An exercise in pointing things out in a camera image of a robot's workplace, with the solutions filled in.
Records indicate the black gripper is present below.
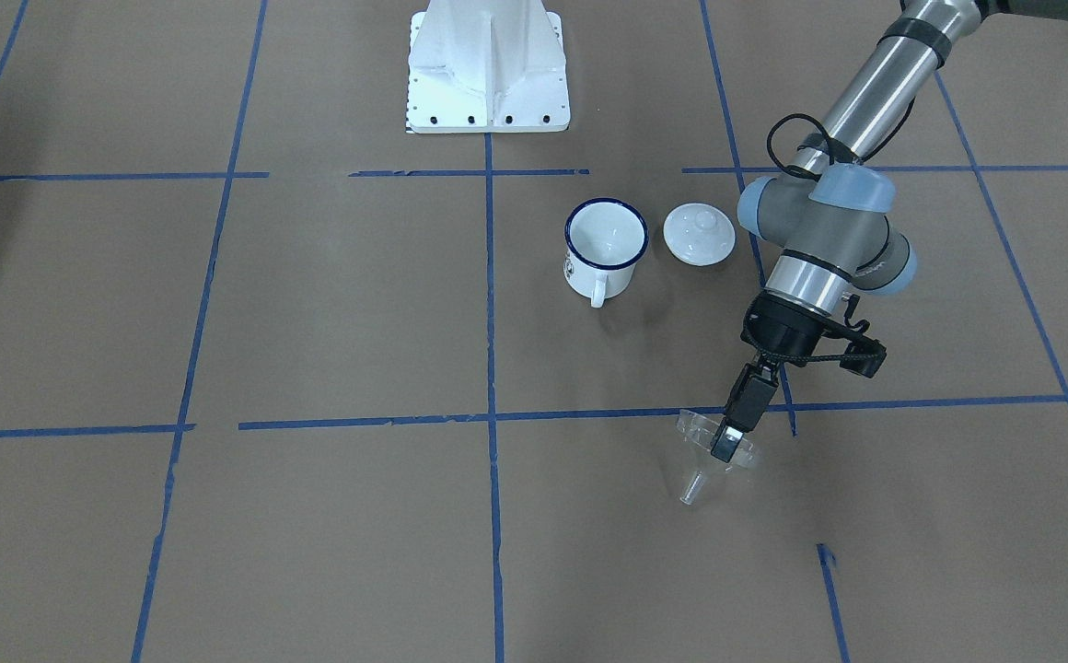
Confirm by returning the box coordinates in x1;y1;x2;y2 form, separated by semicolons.
712;293;842;463

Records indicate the clear glass funnel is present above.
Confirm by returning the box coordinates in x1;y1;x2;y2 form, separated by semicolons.
676;410;761;506

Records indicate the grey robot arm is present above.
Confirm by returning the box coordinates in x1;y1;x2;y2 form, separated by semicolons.
710;1;1068;463

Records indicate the white ceramic lid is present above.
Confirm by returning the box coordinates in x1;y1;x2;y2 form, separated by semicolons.
663;203;737;267

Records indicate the white enamel mug blue rim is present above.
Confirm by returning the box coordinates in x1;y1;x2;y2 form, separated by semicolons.
563;198;649;307

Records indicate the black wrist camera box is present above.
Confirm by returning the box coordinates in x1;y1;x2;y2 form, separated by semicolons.
838;340;888;378

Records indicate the black braided cable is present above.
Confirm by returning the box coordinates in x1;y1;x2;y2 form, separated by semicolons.
766;113;866;180

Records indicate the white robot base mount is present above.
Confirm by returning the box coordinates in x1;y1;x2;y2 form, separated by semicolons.
405;1;572;135

